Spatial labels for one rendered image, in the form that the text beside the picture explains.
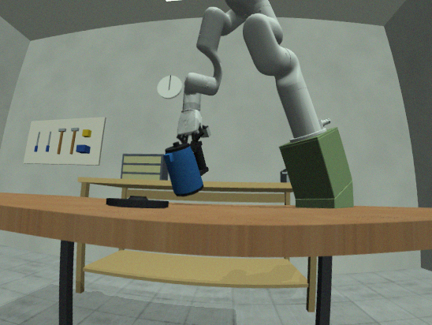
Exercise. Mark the blue electric kettle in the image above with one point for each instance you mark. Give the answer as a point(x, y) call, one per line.
point(185, 168)

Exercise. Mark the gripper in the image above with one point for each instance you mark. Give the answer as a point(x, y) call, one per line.
point(190, 123)

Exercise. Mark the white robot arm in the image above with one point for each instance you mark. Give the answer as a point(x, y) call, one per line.
point(269, 58)

